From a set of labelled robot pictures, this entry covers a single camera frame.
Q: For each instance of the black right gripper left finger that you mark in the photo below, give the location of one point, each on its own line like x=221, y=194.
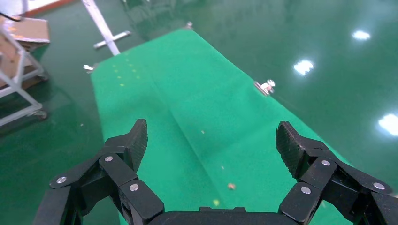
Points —
x=119, y=174

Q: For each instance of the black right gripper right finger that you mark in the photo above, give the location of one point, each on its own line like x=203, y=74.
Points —
x=320, y=174

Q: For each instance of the cardboard box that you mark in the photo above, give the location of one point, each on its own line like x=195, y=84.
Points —
x=31, y=31

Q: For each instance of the tan crumb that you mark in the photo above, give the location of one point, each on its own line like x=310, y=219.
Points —
x=231, y=186

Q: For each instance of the yellow crumb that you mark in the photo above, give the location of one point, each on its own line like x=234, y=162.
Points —
x=216, y=202

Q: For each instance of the silver binder clip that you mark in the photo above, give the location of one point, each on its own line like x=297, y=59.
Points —
x=88, y=67
x=189, y=24
x=266, y=87

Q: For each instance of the large green table cloth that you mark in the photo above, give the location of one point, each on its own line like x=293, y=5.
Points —
x=186, y=93

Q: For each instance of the white metal table leg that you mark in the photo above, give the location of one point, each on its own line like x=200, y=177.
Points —
x=104, y=28

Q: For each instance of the white metal cart frame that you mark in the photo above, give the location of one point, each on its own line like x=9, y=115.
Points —
x=18, y=77

